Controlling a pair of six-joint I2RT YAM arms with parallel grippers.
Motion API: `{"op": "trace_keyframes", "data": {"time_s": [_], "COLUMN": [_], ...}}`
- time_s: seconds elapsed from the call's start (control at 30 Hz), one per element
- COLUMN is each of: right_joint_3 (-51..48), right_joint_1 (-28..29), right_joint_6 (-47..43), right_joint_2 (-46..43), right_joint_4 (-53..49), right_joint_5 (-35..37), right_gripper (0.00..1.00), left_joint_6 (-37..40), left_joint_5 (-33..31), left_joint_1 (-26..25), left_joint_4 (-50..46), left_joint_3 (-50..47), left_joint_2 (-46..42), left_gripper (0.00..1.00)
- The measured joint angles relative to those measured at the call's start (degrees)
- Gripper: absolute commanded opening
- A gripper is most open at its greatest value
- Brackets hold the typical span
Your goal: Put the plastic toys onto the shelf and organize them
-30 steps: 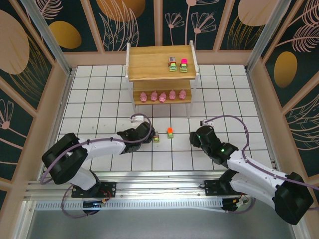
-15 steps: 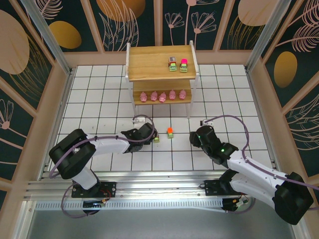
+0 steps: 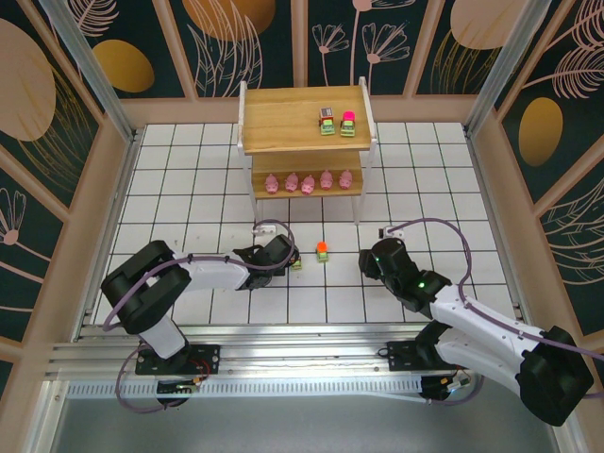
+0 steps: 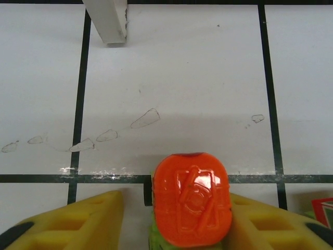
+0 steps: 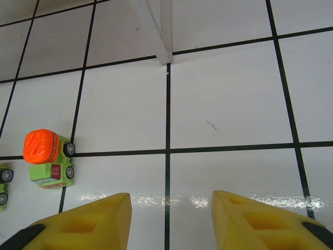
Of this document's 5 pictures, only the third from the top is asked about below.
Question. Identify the pink plastic pig toy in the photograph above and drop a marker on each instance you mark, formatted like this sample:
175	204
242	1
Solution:
308	185
326	180
271	184
347	179
291	183

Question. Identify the grey-box green toy truck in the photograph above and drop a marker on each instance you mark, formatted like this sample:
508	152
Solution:
326	125
297	266

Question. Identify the pink-topped green toy truck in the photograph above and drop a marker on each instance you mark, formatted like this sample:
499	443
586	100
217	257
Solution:
348	125

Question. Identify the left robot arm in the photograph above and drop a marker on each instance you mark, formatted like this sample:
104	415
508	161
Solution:
212	273

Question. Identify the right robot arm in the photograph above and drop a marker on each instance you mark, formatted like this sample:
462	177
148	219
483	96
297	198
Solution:
472	325

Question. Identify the wooden two-tier shelf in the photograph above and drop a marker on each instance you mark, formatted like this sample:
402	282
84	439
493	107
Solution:
273	118

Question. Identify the orange-topped green toy truck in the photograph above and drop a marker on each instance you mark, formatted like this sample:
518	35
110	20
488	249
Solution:
322	252

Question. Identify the black controller module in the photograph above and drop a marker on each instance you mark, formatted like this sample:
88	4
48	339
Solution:
453	384
179	388

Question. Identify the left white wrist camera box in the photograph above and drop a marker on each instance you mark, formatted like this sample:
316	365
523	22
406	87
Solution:
264	230

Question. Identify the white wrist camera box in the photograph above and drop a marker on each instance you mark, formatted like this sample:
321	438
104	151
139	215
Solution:
394	232
264	230

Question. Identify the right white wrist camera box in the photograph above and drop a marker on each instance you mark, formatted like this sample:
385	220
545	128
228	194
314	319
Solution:
394	232

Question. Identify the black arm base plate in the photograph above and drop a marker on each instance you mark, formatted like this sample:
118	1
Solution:
207	356
401	354

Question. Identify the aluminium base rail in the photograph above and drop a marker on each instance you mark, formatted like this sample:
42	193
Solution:
302	351

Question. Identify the aluminium side rail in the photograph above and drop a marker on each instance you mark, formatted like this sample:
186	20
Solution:
486	189
114	212

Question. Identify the aluminium frame post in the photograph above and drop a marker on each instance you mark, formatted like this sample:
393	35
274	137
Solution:
505	71
92	71

